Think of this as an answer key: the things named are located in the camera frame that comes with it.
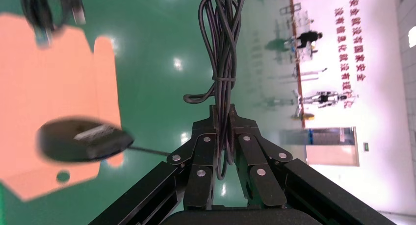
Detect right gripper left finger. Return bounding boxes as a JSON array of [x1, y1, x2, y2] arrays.
[[87, 105, 218, 225]]

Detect open orange cardboard box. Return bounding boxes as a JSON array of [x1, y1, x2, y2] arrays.
[[0, 12, 125, 202]]

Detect black data cable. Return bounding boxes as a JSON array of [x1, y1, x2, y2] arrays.
[[19, 0, 87, 49]]

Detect glass double door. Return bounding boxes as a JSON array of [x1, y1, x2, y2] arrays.
[[281, 127, 360, 167]]

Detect black wired mouse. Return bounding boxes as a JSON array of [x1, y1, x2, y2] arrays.
[[36, 0, 248, 182]]

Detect white black humanoid robot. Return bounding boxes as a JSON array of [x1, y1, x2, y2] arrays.
[[300, 90, 348, 109]]

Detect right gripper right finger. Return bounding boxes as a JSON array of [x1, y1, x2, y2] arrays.
[[229, 104, 397, 225]]

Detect person in black clothes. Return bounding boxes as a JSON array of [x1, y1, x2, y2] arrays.
[[296, 31, 323, 50]]

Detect red wall slogan lettering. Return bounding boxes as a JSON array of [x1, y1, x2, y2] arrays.
[[335, 0, 367, 109]]

